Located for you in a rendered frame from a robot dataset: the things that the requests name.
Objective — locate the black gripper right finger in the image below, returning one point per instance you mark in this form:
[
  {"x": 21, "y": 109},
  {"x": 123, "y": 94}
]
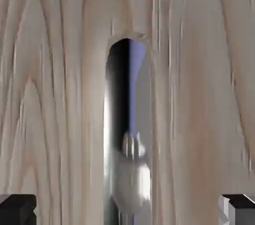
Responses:
[{"x": 239, "y": 211}]

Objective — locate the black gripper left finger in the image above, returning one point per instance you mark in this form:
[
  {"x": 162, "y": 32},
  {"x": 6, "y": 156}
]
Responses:
[{"x": 18, "y": 209}]

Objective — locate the light wood drawer front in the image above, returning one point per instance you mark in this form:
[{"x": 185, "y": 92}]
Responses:
[{"x": 59, "y": 89}]

